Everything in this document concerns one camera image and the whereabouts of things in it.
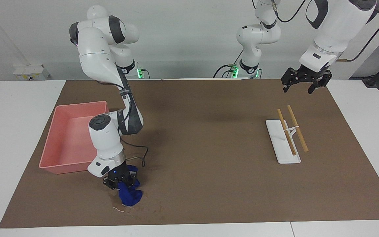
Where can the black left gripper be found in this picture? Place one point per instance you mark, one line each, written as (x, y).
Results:
(313, 75)

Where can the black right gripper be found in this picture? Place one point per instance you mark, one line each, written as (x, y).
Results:
(121, 174)

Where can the blue towel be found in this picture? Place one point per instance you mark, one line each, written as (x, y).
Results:
(128, 196)

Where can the white towel rack base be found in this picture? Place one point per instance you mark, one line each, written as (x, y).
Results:
(280, 144)

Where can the wooden rack rod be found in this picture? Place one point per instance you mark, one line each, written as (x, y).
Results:
(288, 135)
(299, 133)

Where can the pink plastic bin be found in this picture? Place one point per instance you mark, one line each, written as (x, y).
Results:
(67, 144)

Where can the brown table mat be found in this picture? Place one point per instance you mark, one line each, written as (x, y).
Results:
(209, 131)

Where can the white power socket box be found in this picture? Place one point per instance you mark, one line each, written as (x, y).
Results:
(30, 72)

